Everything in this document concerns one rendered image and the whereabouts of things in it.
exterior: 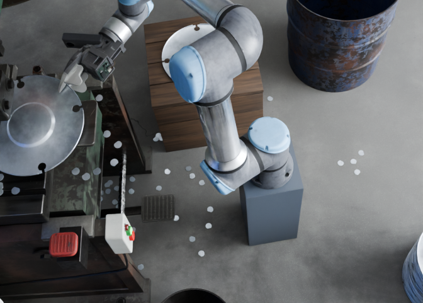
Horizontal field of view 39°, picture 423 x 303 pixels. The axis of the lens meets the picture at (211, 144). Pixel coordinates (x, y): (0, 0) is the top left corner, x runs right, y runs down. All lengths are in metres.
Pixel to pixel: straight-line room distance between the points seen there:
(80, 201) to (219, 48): 0.63
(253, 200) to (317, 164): 0.59
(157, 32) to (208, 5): 0.86
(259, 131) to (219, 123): 0.24
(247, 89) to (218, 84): 0.80
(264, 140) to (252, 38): 0.40
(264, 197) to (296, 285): 0.47
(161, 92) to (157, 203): 0.39
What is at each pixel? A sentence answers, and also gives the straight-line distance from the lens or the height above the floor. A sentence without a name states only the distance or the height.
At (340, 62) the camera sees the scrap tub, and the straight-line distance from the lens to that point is 2.39.
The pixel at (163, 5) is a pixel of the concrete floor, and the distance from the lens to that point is 2.89.
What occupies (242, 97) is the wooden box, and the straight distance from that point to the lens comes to 2.17.
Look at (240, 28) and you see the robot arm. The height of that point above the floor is 1.09.
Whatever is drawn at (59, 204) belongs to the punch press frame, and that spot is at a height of 0.64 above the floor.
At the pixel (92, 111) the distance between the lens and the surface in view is 1.67.
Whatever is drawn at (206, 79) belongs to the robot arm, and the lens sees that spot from 1.32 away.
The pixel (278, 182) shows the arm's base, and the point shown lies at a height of 0.48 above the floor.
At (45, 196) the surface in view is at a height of 0.69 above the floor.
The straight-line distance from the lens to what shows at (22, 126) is 1.68.
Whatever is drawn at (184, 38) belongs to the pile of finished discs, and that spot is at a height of 0.35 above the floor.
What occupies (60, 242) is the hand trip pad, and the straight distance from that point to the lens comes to 1.55.
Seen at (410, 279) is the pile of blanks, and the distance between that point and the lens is 2.16.
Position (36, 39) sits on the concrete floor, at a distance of 2.93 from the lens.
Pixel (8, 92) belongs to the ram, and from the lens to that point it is 1.59.
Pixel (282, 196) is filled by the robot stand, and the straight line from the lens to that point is 1.89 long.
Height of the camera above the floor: 2.15
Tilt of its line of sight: 61 degrees down
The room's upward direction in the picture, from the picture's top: 9 degrees counter-clockwise
